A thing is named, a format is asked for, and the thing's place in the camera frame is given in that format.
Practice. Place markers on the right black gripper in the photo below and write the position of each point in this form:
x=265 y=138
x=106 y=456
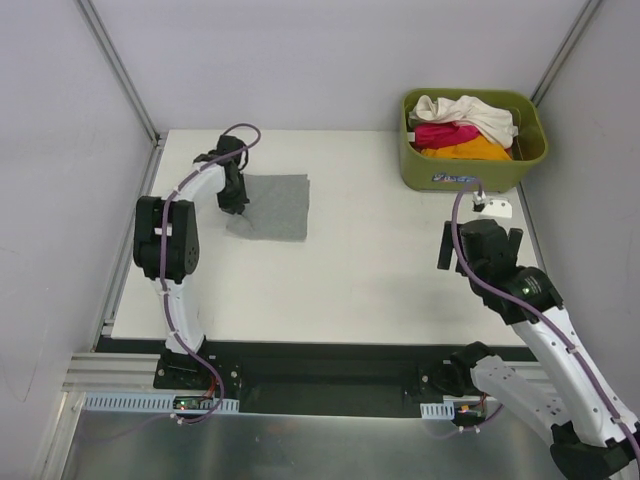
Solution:
x=445 y=246

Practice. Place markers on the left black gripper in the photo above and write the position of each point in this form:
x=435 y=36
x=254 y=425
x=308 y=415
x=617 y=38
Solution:
x=233 y=195

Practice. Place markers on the grey t shirt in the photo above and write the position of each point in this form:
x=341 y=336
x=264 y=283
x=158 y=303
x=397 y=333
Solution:
x=277 y=211

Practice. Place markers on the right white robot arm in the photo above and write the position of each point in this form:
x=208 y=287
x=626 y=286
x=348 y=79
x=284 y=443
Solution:
x=590 y=432

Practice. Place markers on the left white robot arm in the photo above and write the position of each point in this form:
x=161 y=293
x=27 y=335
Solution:
x=166 y=243

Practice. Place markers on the green plastic bin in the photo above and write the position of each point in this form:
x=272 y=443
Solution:
x=530 y=147

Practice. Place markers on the orange t shirt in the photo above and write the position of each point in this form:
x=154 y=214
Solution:
x=477 y=149

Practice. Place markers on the pink t shirt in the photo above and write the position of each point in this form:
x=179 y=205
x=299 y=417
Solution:
x=436 y=136

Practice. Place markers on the white t shirt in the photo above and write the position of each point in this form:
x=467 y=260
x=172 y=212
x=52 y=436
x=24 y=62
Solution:
x=495 y=124

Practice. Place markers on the left aluminium frame post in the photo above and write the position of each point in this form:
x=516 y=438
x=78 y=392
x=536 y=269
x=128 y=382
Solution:
x=99 y=32

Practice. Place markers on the aluminium frame post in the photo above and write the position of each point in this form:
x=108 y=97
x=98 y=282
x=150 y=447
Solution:
x=586 y=16
x=99 y=32

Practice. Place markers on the right white cable duct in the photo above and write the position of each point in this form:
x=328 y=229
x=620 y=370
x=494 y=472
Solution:
x=438 y=411

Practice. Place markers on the white cable duct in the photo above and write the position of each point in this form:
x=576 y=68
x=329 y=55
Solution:
x=438 y=411
x=147 y=403

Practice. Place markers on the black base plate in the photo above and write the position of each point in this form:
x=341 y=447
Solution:
x=357 y=380

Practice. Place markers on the aluminium rail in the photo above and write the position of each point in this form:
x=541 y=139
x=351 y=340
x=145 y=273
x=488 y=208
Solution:
x=110 y=372

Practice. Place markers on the left white cable duct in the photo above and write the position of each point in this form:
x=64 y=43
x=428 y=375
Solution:
x=147 y=403

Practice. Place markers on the right aluminium frame post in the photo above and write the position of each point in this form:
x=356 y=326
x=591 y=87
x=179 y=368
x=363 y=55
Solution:
x=586 y=16

